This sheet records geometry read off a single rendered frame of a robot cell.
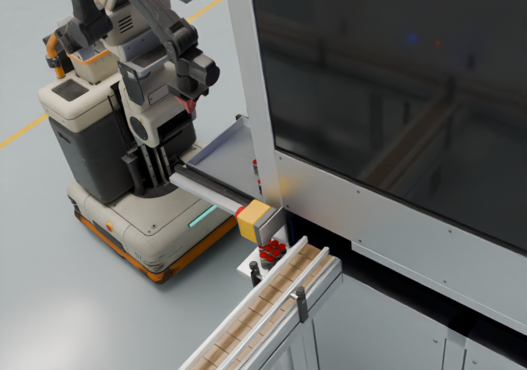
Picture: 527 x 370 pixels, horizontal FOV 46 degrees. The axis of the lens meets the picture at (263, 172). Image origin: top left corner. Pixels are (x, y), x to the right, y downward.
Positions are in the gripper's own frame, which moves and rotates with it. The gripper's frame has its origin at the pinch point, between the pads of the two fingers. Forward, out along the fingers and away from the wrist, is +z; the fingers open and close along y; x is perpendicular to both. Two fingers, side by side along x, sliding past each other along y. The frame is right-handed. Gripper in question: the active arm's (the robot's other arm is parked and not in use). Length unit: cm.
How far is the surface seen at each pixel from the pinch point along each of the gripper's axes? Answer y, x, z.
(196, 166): 2.4, -2.5, 19.8
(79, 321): -43, -37, 117
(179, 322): -7, -13, 111
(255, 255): 39.3, -19.5, 14.2
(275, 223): 42.6, -15.6, 1.6
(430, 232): 78, -12, -20
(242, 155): 11.3, 8.7, 18.3
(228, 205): 21.5, -9.6, 17.0
